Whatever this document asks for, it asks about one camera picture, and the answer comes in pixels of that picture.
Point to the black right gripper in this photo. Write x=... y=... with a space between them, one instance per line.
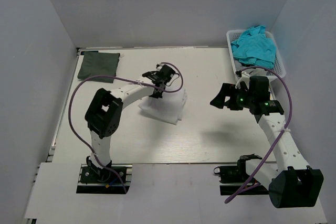
x=228 y=89

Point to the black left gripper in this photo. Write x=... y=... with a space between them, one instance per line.
x=156 y=95

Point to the white t-shirt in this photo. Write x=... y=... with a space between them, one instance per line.
x=168 y=109

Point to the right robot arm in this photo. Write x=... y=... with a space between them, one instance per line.
x=293 y=183

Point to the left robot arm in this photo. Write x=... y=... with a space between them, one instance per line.
x=104 y=112

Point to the grey garment in basket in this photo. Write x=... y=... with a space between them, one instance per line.
x=253 y=71

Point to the teal t-shirt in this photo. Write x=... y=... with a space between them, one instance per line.
x=253 y=48

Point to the white plastic basket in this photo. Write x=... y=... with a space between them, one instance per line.
x=232 y=35

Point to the dark green folded t-shirt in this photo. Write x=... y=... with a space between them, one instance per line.
x=98 y=64

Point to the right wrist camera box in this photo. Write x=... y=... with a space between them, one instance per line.
x=244 y=77

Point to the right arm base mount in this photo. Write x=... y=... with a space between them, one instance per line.
x=230 y=180

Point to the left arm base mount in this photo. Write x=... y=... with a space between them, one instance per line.
x=90 y=183

